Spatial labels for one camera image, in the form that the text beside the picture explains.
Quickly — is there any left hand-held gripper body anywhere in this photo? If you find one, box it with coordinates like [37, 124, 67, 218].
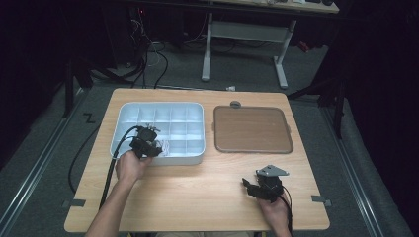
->
[129, 123, 161, 160]

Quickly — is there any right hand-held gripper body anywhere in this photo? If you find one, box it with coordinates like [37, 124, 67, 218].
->
[254, 164, 291, 203]

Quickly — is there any white sock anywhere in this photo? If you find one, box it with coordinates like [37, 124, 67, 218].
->
[155, 139, 173, 156]

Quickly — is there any white compartment storage box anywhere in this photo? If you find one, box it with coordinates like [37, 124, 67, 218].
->
[109, 102, 207, 167]

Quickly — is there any person's right hand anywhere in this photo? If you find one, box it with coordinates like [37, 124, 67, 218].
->
[256, 193, 292, 232]

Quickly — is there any person's left hand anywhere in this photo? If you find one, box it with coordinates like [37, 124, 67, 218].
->
[115, 149, 153, 186]

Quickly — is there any brown box lid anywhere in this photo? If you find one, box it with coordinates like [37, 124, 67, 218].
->
[212, 105, 294, 155]

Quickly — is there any black stand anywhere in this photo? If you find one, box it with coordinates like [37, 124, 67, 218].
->
[286, 75, 348, 139]
[61, 58, 94, 119]

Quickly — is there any dark computer tower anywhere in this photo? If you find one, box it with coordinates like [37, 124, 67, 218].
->
[102, 4, 149, 68]

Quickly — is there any desk with white legs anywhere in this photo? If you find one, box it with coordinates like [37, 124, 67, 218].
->
[201, 0, 340, 90]

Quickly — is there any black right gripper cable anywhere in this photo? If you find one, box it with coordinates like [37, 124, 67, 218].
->
[279, 185, 294, 236]

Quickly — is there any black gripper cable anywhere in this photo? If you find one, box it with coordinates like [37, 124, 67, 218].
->
[67, 124, 143, 210]
[279, 185, 294, 236]

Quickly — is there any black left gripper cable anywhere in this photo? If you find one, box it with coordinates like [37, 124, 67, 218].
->
[67, 124, 143, 210]

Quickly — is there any thin grey floor cable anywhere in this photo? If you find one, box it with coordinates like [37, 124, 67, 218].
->
[154, 83, 228, 92]

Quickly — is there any black looped floor cable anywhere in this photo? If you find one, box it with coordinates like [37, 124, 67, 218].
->
[152, 48, 170, 90]

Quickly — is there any metal floor rail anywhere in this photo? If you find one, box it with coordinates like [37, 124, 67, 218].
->
[319, 107, 386, 237]
[0, 87, 90, 237]

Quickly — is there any white cable tangle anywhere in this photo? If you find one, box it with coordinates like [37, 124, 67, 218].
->
[130, 18, 164, 67]

